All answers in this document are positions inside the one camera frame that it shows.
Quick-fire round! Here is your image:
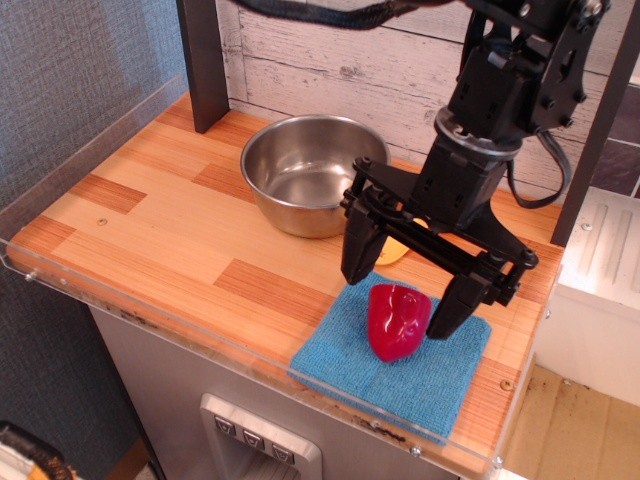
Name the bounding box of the black braided cable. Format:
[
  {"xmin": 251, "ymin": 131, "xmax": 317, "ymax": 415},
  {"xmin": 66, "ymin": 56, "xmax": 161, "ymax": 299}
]
[{"xmin": 234, "ymin": 0, "xmax": 456, "ymax": 31}]

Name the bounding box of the red bell pepper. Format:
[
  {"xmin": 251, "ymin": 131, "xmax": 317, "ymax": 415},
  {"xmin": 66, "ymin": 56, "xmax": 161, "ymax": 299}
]
[{"xmin": 367, "ymin": 283, "xmax": 433, "ymax": 363}]

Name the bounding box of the dark shelf post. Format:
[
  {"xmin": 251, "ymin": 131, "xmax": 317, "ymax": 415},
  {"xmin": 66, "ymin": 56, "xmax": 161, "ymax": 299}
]
[
  {"xmin": 176, "ymin": 0, "xmax": 230, "ymax": 133},
  {"xmin": 551, "ymin": 1, "xmax": 639, "ymax": 247}
]

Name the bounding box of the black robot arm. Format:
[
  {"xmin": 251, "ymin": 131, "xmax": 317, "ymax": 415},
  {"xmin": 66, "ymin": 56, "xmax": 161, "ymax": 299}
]
[{"xmin": 341, "ymin": 1, "xmax": 610, "ymax": 340}]

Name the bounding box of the orange yellow fruit piece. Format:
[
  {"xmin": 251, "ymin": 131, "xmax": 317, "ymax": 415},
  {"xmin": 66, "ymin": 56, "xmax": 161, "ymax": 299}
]
[{"xmin": 375, "ymin": 237, "xmax": 409, "ymax": 266}]

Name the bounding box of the black thin cable loop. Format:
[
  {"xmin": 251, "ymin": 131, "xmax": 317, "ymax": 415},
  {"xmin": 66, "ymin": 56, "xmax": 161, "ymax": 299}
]
[{"xmin": 505, "ymin": 128, "xmax": 574, "ymax": 210}]

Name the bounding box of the stainless steel bowl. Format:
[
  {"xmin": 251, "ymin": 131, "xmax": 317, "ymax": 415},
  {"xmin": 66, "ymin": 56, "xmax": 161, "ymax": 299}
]
[{"xmin": 240, "ymin": 114, "xmax": 391, "ymax": 239}]

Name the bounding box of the grey cabinet with dispenser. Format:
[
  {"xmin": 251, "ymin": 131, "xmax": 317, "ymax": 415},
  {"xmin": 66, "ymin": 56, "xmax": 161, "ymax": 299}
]
[{"xmin": 91, "ymin": 308, "xmax": 467, "ymax": 479}]

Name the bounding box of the blue folded cloth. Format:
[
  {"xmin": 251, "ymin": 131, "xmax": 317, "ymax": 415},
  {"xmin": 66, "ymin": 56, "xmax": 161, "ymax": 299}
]
[{"xmin": 289, "ymin": 273, "xmax": 491, "ymax": 438}]

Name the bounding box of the dark right shelf post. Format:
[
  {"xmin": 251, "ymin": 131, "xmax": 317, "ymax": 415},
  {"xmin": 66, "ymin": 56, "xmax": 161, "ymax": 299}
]
[{"xmin": 551, "ymin": 1, "xmax": 639, "ymax": 247}]

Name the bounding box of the dark left shelf post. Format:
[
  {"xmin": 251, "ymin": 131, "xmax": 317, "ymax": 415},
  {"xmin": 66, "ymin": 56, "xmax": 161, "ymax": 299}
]
[{"xmin": 176, "ymin": 0, "xmax": 230, "ymax": 133}]

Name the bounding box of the white plastic box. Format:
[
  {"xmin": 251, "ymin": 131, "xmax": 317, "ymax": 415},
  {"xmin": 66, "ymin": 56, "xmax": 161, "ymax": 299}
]
[{"xmin": 534, "ymin": 188, "xmax": 639, "ymax": 405}]

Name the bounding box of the dark object bottom left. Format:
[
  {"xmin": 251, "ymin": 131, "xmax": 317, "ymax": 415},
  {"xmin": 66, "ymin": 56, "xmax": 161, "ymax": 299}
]
[{"xmin": 1, "ymin": 420, "xmax": 79, "ymax": 480}]

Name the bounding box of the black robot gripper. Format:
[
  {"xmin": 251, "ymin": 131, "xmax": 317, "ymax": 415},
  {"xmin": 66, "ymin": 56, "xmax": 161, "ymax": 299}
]
[{"xmin": 341, "ymin": 137, "xmax": 538, "ymax": 340}]

